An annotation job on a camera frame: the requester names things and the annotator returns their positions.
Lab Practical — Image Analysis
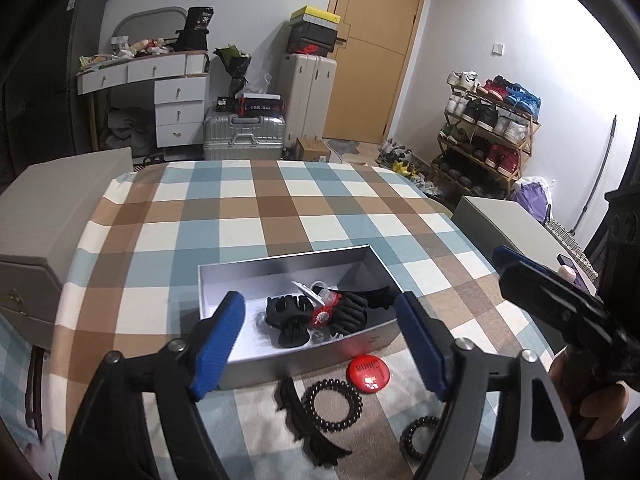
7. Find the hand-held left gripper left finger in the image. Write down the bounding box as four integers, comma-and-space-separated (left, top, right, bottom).
59, 290, 247, 480

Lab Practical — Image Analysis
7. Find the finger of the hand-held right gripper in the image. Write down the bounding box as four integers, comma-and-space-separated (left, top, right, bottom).
492, 245, 608, 346

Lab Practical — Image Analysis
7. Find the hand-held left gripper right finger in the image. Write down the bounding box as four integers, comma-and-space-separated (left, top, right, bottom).
395, 291, 586, 480

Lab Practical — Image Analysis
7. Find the red round badge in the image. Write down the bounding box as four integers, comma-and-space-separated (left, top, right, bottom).
346, 355, 388, 391

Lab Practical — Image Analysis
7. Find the black smooth hair claw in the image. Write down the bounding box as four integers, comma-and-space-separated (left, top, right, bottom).
265, 292, 316, 348

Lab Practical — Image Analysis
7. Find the black ridged hair claw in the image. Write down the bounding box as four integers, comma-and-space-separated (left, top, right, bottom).
327, 290, 371, 341

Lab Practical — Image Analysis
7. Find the silver rectangular box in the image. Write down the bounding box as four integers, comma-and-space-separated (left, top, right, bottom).
197, 245, 407, 391

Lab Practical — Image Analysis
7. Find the small black spiral hair tie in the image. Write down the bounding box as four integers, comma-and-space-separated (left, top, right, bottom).
399, 416, 441, 458

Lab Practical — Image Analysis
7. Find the red white hair clip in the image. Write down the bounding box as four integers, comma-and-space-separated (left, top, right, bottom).
310, 292, 343, 330

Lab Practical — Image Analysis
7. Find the large black spiral hair tie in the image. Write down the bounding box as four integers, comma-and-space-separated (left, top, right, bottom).
301, 380, 363, 432

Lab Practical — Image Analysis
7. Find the black hair bow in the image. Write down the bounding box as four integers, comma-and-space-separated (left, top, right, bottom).
274, 376, 353, 466

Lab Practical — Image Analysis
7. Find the person's right hand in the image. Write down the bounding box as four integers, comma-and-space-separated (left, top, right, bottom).
580, 384, 630, 441

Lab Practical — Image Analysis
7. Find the small pink purple item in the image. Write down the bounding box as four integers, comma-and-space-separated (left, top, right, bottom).
556, 254, 583, 288

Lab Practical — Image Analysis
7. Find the wicker basket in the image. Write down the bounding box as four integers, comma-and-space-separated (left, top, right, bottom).
542, 217, 598, 281

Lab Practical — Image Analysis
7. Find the small grey cabinet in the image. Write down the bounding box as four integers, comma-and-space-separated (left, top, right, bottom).
450, 195, 571, 281

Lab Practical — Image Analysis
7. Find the purple plastic bag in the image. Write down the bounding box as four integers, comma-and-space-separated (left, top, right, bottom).
512, 176, 556, 223

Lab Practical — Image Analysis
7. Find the grey metal pole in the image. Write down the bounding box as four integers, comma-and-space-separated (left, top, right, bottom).
572, 115, 618, 233

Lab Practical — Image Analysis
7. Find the checkered blanket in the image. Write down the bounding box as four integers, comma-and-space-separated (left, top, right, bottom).
50, 160, 566, 480

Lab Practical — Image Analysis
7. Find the heap of floor shoes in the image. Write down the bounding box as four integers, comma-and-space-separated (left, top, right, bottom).
375, 137, 443, 196

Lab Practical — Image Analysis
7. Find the wooden shoe rack with shoes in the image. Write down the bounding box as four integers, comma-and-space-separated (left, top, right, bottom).
432, 70, 543, 198

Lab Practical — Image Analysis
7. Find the silver ribbed suitcase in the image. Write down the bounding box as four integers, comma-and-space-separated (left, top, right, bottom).
202, 112, 287, 162

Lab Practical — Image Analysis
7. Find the grey floor mat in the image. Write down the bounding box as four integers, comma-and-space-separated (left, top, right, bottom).
327, 139, 363, 157

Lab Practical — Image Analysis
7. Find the small brown cardboard box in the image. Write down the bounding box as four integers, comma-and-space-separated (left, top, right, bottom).
295, 137, 333, 163

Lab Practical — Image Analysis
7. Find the large grey cabinet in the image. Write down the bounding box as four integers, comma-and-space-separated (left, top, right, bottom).
0, 147, 133, 326

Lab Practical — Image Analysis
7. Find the grey clothes heap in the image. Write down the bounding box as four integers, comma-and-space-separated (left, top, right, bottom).
107, 107, 156, 153

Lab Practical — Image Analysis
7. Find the white dressing desk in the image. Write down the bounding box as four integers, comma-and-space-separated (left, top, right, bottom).
76, 50, 211, 151

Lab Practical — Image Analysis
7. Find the black red flat box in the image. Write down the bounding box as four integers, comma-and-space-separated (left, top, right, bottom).
237, 92, 285, 118

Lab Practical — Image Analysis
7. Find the white upright suitcase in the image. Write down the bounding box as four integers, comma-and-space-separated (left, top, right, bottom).
277, 52, 338, 148

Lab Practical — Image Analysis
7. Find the black wrapped bouquet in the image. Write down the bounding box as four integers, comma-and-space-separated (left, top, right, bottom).
212, 45, 252, 98

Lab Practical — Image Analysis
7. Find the wooden door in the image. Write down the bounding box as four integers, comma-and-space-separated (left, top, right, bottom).
322, 0, 431, 146

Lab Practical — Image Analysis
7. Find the pile of desk clutter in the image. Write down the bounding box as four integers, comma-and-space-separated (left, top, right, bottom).
79, 35, 176, 71

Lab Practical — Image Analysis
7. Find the red black shoe box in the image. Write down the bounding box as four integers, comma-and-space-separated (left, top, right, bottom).
285, 40, 335, 57

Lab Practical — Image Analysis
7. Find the dark wardrobe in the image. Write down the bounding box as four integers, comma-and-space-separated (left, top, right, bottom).
0, 0, 106, 181

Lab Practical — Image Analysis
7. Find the black bag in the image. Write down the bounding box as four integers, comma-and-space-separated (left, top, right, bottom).
172, 6, 215, 52

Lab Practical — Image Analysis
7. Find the grey arched mirror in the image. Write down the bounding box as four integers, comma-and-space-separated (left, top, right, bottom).
112, 6, 187, 51

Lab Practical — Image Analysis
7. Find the yellow shoe box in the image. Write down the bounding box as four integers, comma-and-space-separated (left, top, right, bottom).
289, 6, 342, 26

